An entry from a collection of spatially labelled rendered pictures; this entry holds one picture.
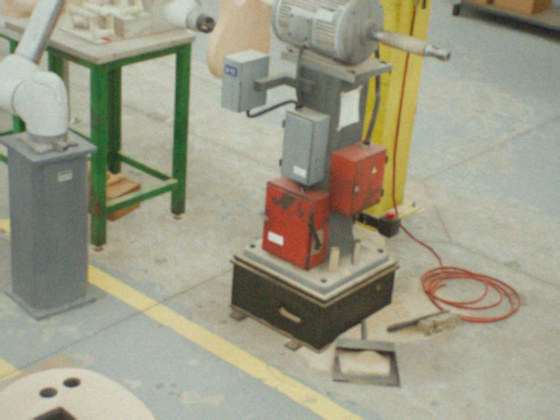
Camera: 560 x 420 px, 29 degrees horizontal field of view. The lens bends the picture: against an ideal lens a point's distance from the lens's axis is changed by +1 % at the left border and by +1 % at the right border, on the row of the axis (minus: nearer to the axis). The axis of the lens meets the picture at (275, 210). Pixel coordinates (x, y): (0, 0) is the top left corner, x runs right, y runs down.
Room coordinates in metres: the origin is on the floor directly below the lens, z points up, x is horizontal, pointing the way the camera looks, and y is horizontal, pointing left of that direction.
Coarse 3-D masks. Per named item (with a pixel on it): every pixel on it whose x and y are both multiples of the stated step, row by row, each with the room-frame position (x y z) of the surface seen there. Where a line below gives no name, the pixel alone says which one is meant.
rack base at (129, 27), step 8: (104, 8) 4.67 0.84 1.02; (112, 8) 4.68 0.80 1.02; (120, 8) 4.69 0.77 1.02; (120, 16) 4.56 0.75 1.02; (128, 16) 4.57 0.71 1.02; (144, 16) 4.60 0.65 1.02; (104, 24) 4.61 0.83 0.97; (120, 24) 4.53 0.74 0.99; (128, 24) 4.53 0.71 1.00; (136, 24) 4.57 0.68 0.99; (144, 24) 4.60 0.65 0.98; (120, 32) 4.53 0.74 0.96; (128, 32) 4.54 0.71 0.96; (136, 32) 4.57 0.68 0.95; (144, 32) 4.60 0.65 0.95
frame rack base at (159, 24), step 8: (128, 0) 4.75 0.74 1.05; (144, 0) 4.67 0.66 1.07; (152, 0) 4.64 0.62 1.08; (160, 0) 4.67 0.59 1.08; (168, 0) 4.71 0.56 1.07; (144, 8) 4.67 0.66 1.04; (152, 8) 4.64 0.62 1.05; (160, 8) 4.67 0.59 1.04; (152, 16) 4.64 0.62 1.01; (160, 16) 4.67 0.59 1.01; (152, 24) 4.64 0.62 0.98; (160, 24) 4.67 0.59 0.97; (168, 24) 4.71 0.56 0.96; (152, 32) 4.64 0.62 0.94; (160, 32) 4.67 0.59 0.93
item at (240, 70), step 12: (228, 60) 3.80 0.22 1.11; (240, 60) 3.79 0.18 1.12; (252, 60) 3.81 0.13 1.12; (264, 60) 3.86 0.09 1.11; (228, 72) 3.80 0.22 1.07; (240, 72) 3.76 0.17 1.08; (252, 72) 3.81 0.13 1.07; (264, 72) 3.86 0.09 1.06; (228, 84) 3.80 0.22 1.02; (240, 84) 3.76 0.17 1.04; (252, 84) 3.81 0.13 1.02; (228, 96) 3.80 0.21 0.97; (240, 96) 3.76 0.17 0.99; (252, 96) 3.82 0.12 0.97; (264, 96) 3.87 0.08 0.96; (228, 108) 3.79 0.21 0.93; (240, 108) 3.77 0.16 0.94; (252, 108) 3.82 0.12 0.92; (276, 108) 3.85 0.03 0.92
